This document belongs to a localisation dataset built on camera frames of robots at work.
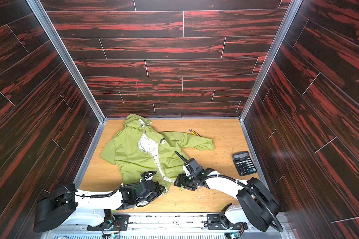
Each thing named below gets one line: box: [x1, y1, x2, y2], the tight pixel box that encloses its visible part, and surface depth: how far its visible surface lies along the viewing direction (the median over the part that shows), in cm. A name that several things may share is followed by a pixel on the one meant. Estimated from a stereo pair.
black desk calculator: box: [232, 151, 258, 177], surface depth 95 cm
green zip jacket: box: [100, 114, 215, 188], surface depth 101 cm
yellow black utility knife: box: [188, 128, 202, 137], surface depth 112 cm
